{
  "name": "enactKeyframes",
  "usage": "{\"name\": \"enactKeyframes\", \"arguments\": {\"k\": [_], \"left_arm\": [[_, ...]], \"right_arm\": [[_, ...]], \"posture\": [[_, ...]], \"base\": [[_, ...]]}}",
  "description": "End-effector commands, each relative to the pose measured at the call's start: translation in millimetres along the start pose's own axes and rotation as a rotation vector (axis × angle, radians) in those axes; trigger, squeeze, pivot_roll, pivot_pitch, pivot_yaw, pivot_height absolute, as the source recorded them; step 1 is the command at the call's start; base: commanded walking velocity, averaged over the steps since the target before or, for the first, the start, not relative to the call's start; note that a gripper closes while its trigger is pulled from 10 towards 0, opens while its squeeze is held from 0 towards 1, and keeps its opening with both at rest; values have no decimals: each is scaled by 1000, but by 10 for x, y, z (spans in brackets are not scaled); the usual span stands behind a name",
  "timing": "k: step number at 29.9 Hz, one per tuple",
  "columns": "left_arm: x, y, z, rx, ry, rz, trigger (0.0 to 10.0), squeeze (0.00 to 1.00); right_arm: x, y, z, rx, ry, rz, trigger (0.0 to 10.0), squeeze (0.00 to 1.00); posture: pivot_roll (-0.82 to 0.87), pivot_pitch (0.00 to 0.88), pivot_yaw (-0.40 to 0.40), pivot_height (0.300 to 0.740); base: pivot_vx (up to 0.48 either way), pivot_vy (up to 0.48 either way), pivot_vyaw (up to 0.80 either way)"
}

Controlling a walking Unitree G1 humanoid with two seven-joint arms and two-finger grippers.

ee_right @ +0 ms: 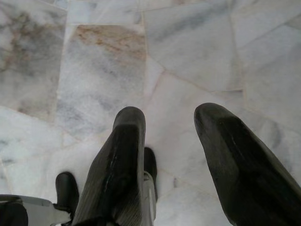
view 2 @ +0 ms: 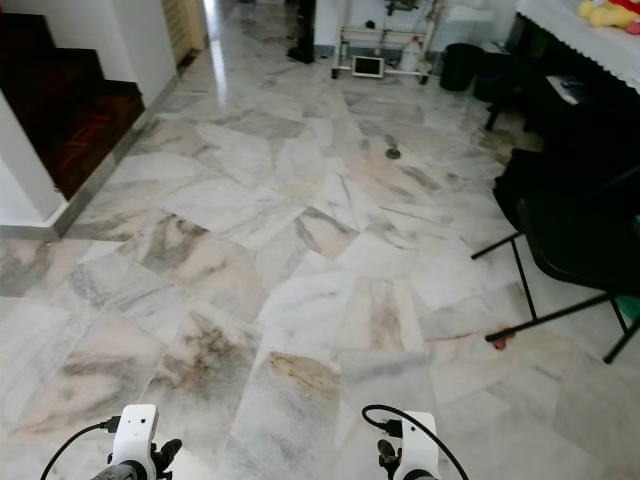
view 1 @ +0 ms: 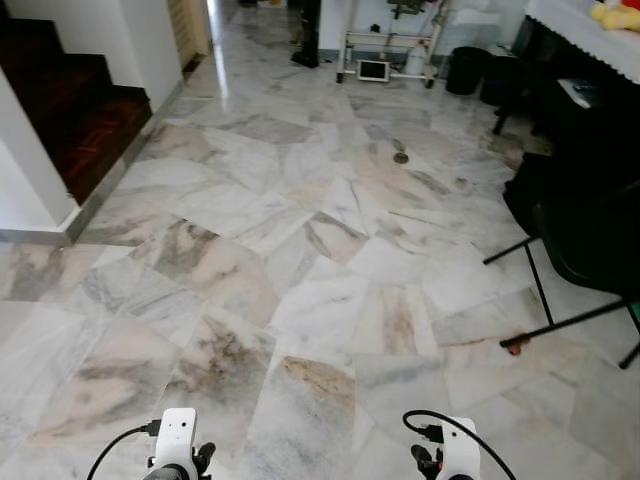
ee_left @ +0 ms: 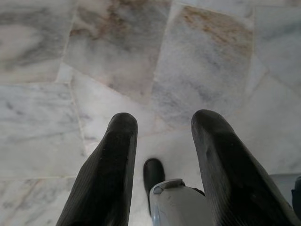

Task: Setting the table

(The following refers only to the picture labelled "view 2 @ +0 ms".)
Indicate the yellow plush toy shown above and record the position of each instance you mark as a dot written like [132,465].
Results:
[610,15]

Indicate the black chair with paper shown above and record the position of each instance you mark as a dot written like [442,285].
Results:
[595,118]

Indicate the small red floor object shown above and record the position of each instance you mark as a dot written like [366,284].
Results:
[500,341]

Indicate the round metal floor drain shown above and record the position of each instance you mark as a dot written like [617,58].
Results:
[393,153]

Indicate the black folding chair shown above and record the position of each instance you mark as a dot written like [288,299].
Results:
[575,240]

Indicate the white tablecloth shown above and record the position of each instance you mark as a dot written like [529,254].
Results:
[575,30]

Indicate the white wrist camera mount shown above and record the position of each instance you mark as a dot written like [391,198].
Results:
[136,432]
[420,445]

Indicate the small white framed screen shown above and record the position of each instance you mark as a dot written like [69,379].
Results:
[368,67]

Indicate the dark wooden staircase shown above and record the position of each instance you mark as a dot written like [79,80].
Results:
[80,120]

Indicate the white metal trolley rack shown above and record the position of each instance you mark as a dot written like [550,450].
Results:
[380,38]

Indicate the light wooden door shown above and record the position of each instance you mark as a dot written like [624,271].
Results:
[182,28]

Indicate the black waste bin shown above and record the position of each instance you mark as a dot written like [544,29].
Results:
[460,68]

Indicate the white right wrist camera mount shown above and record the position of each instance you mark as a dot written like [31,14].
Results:
[420,445]

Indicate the black upright stand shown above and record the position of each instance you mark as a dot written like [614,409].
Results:
[303,32]

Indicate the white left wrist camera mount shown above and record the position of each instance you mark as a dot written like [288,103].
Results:
[136,432]

